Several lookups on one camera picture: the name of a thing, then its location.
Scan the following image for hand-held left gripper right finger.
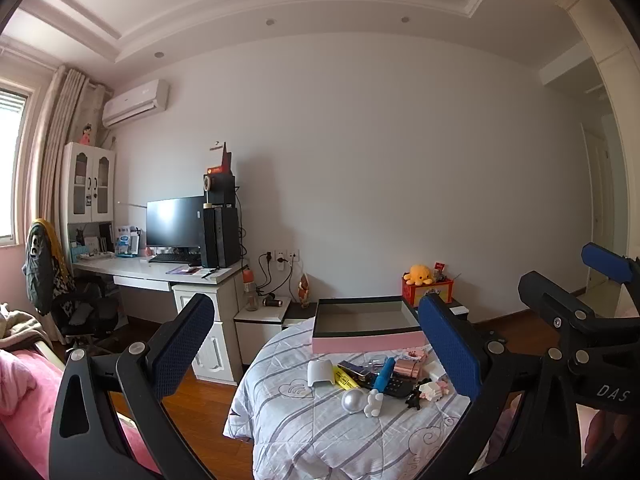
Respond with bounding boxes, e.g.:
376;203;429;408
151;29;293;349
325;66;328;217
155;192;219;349
417;291;583;480

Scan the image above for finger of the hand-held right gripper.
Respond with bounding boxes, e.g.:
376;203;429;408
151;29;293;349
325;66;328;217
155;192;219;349
581;241;640;286
517;270;640;361

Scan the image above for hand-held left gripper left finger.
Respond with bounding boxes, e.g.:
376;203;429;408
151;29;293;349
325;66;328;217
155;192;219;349
48;292;217;480

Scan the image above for white pink block toy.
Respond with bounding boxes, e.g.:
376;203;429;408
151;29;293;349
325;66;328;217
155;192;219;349
417;379;451;402

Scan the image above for rose gold cup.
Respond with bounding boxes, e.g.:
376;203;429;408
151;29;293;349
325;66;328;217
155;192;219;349
392;360;426;382

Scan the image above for black remote control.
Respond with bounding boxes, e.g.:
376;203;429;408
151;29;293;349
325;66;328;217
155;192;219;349
357;372;426;400

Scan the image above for blue plastic case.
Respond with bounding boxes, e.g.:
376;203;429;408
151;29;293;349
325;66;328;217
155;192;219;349
372;356;397;393

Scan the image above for pink box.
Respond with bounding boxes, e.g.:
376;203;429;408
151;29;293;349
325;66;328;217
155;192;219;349
311;296;431;354

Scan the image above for white bear figure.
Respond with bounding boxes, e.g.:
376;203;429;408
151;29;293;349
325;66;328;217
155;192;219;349
362;389;386;418

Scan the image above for yellow highlighter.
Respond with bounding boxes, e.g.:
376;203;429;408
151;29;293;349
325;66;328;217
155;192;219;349
333;366;361;391

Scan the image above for silver ball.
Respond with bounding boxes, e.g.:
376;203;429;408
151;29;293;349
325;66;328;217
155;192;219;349
341;389;368;415

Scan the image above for dark low cabinet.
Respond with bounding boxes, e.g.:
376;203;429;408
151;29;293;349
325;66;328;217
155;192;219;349
400;297;471;323

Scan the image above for white door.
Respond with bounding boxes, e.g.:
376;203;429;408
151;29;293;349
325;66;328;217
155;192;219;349
580;120;618;301

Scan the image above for red printed tin box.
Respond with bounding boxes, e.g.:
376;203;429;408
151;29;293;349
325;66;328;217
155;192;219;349
401;276;455;307

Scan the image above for white desk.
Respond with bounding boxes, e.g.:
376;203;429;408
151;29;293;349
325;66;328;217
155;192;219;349
70;252;248;386

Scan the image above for small toys in tin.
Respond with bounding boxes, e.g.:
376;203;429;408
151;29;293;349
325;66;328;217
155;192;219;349
432;261;461;283

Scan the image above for yellow octopus plush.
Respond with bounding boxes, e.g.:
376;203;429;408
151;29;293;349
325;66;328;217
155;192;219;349
404;264;435;287

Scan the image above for white nightstand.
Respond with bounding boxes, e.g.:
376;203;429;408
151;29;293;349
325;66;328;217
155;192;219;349
233;300;321;366

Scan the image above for orange-capped clear bottle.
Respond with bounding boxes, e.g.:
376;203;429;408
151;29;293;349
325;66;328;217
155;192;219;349
243;268;259;312

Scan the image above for black keyboard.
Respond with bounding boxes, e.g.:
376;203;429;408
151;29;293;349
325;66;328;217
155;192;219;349
148;253;203;265

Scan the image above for black office chair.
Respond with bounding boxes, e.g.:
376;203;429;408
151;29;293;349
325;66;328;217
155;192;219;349
50;280;126;356

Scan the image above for black computer tower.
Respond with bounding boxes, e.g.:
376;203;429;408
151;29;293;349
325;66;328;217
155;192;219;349
201;206;242;269

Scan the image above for blue white carton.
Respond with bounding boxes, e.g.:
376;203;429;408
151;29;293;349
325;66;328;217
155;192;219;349
114;224;141;257

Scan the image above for black computer monitor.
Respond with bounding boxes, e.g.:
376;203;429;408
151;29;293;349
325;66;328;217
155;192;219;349
146;195;206;256

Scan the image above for pink bed blanket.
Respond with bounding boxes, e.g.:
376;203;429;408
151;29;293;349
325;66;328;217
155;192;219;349
0;347;161;480

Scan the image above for grey blanket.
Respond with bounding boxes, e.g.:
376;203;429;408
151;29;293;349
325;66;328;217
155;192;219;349
0;302;43;351

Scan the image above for black speaker box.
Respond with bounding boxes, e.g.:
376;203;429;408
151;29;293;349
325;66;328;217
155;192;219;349
202;166;237;209

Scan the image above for yellow cloth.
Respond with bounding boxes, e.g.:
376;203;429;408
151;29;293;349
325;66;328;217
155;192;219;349
32;217;71;281

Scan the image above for white glass-door cabinet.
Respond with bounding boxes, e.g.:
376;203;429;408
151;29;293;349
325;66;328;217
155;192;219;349
62;141;117;261

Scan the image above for red triangular ornament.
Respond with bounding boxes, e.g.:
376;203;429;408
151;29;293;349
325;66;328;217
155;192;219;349
209;141;234;170

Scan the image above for white built-in wardrobe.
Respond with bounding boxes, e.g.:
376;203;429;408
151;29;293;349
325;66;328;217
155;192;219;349
540;0;640;321

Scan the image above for beige curtain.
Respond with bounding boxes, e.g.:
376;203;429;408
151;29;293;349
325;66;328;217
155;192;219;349
20;64;112;256

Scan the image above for white air conditioner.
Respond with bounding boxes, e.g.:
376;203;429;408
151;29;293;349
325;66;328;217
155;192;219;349
101;78;170;128

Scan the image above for window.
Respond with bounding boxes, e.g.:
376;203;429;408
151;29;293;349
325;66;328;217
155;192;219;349
0;77;36;243

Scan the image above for black power cable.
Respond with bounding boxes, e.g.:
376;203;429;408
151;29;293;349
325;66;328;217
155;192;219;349
257;252;281;301

